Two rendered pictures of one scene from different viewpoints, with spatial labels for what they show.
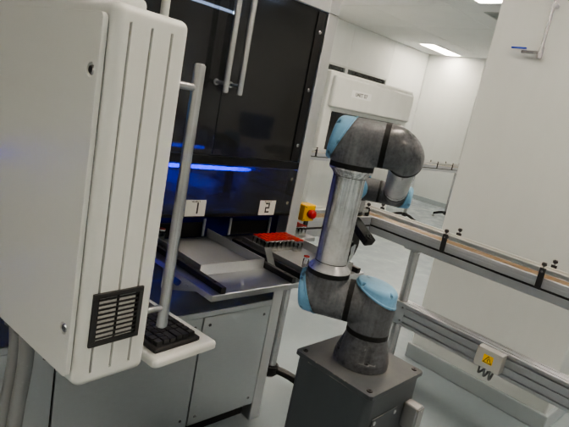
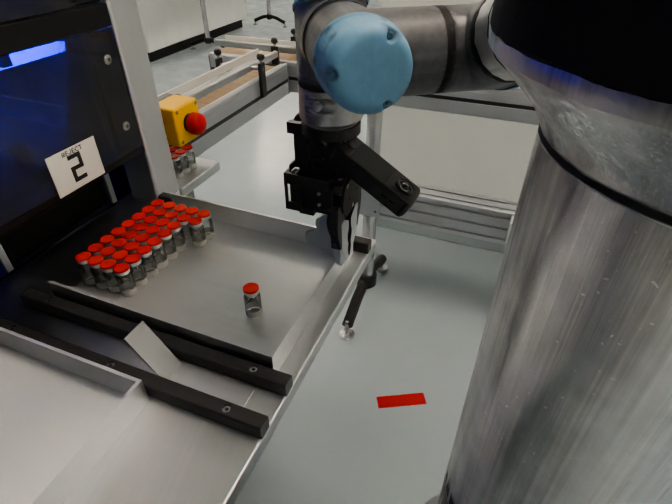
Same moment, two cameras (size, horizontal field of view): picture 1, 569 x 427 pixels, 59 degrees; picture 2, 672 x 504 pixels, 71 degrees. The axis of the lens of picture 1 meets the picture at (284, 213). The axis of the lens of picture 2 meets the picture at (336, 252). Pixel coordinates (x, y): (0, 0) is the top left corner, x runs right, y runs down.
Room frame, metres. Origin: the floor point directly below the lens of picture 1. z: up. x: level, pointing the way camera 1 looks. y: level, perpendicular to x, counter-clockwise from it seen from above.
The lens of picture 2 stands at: (1.26, -0.03, 1.32)
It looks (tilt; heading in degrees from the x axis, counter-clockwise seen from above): 37 degrees down; 337
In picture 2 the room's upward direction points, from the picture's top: straight up
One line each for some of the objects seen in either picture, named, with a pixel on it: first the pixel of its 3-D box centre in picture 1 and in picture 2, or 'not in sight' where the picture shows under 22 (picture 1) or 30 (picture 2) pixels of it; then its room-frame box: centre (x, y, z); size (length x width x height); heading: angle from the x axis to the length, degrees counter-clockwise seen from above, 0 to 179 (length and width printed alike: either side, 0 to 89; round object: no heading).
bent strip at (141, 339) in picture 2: (278, 262); (189, 364); (1.64, -0.01, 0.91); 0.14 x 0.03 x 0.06; 46
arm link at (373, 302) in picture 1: (371, 304); not in sight; (1.29, -0.28, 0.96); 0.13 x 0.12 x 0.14; 80
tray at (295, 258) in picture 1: (296, 253); (212, 266); (1.82, -0.07, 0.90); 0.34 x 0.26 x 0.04; 45
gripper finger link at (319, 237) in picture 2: not in sight; (325, 240); (1.75, -0.22, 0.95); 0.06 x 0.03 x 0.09; 45
